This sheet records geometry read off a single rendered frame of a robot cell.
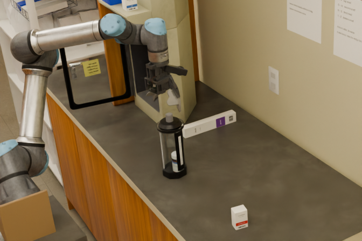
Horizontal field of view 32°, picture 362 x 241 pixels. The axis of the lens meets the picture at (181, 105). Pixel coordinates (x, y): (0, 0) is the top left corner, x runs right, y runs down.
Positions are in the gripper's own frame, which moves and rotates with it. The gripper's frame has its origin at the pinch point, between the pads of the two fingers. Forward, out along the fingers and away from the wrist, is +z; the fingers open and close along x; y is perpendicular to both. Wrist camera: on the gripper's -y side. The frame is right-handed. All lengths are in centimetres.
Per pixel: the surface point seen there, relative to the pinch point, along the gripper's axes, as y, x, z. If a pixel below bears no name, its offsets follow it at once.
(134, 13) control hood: -14.7, -33.3, -26.7
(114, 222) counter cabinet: 2, -48, 78
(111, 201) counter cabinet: 3, -47, 65
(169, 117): 0.8, 1.2, 4.0
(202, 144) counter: -22.4, -7.0, 30.3
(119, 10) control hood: -14, -42, -27
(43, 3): -43, -159, -1
